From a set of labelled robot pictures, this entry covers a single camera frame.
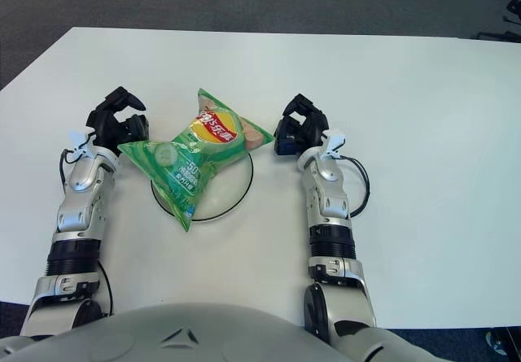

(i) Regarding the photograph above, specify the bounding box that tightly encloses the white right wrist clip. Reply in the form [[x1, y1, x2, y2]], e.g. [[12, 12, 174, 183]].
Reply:
[[321, 128, 347, 160]]

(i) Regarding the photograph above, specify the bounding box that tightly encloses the green potato chip bag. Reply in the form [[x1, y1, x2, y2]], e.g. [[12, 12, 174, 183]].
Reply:
[[116, 88, 275, 233]]

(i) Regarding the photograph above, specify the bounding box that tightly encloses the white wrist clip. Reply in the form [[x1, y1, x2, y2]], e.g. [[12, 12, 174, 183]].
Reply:
[[68, 129, 97, 155], [321, 128, 347, 160]]

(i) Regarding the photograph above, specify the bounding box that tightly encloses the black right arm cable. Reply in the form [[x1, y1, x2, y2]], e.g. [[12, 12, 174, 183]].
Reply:
[[339, 155, 370, 219]]

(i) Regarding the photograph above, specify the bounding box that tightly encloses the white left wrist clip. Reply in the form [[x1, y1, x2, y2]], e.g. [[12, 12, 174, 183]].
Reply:
[[68, 129, 97, 155]]

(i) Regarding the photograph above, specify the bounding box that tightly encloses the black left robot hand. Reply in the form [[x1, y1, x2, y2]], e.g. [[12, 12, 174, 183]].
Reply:
[[85, 86, 150, 151]]

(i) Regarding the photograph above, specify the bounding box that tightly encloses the white plate with black rim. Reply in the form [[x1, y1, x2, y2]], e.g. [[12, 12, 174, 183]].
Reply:
[[150, 150, 254, 222]]

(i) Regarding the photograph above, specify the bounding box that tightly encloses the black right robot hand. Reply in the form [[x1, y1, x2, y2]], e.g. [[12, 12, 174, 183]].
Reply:
[[273, 93, 331, 158]]

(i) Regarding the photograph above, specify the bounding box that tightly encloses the grey robot torso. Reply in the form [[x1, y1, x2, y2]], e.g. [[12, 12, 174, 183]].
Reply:
[[0, 303, 351, 362]]

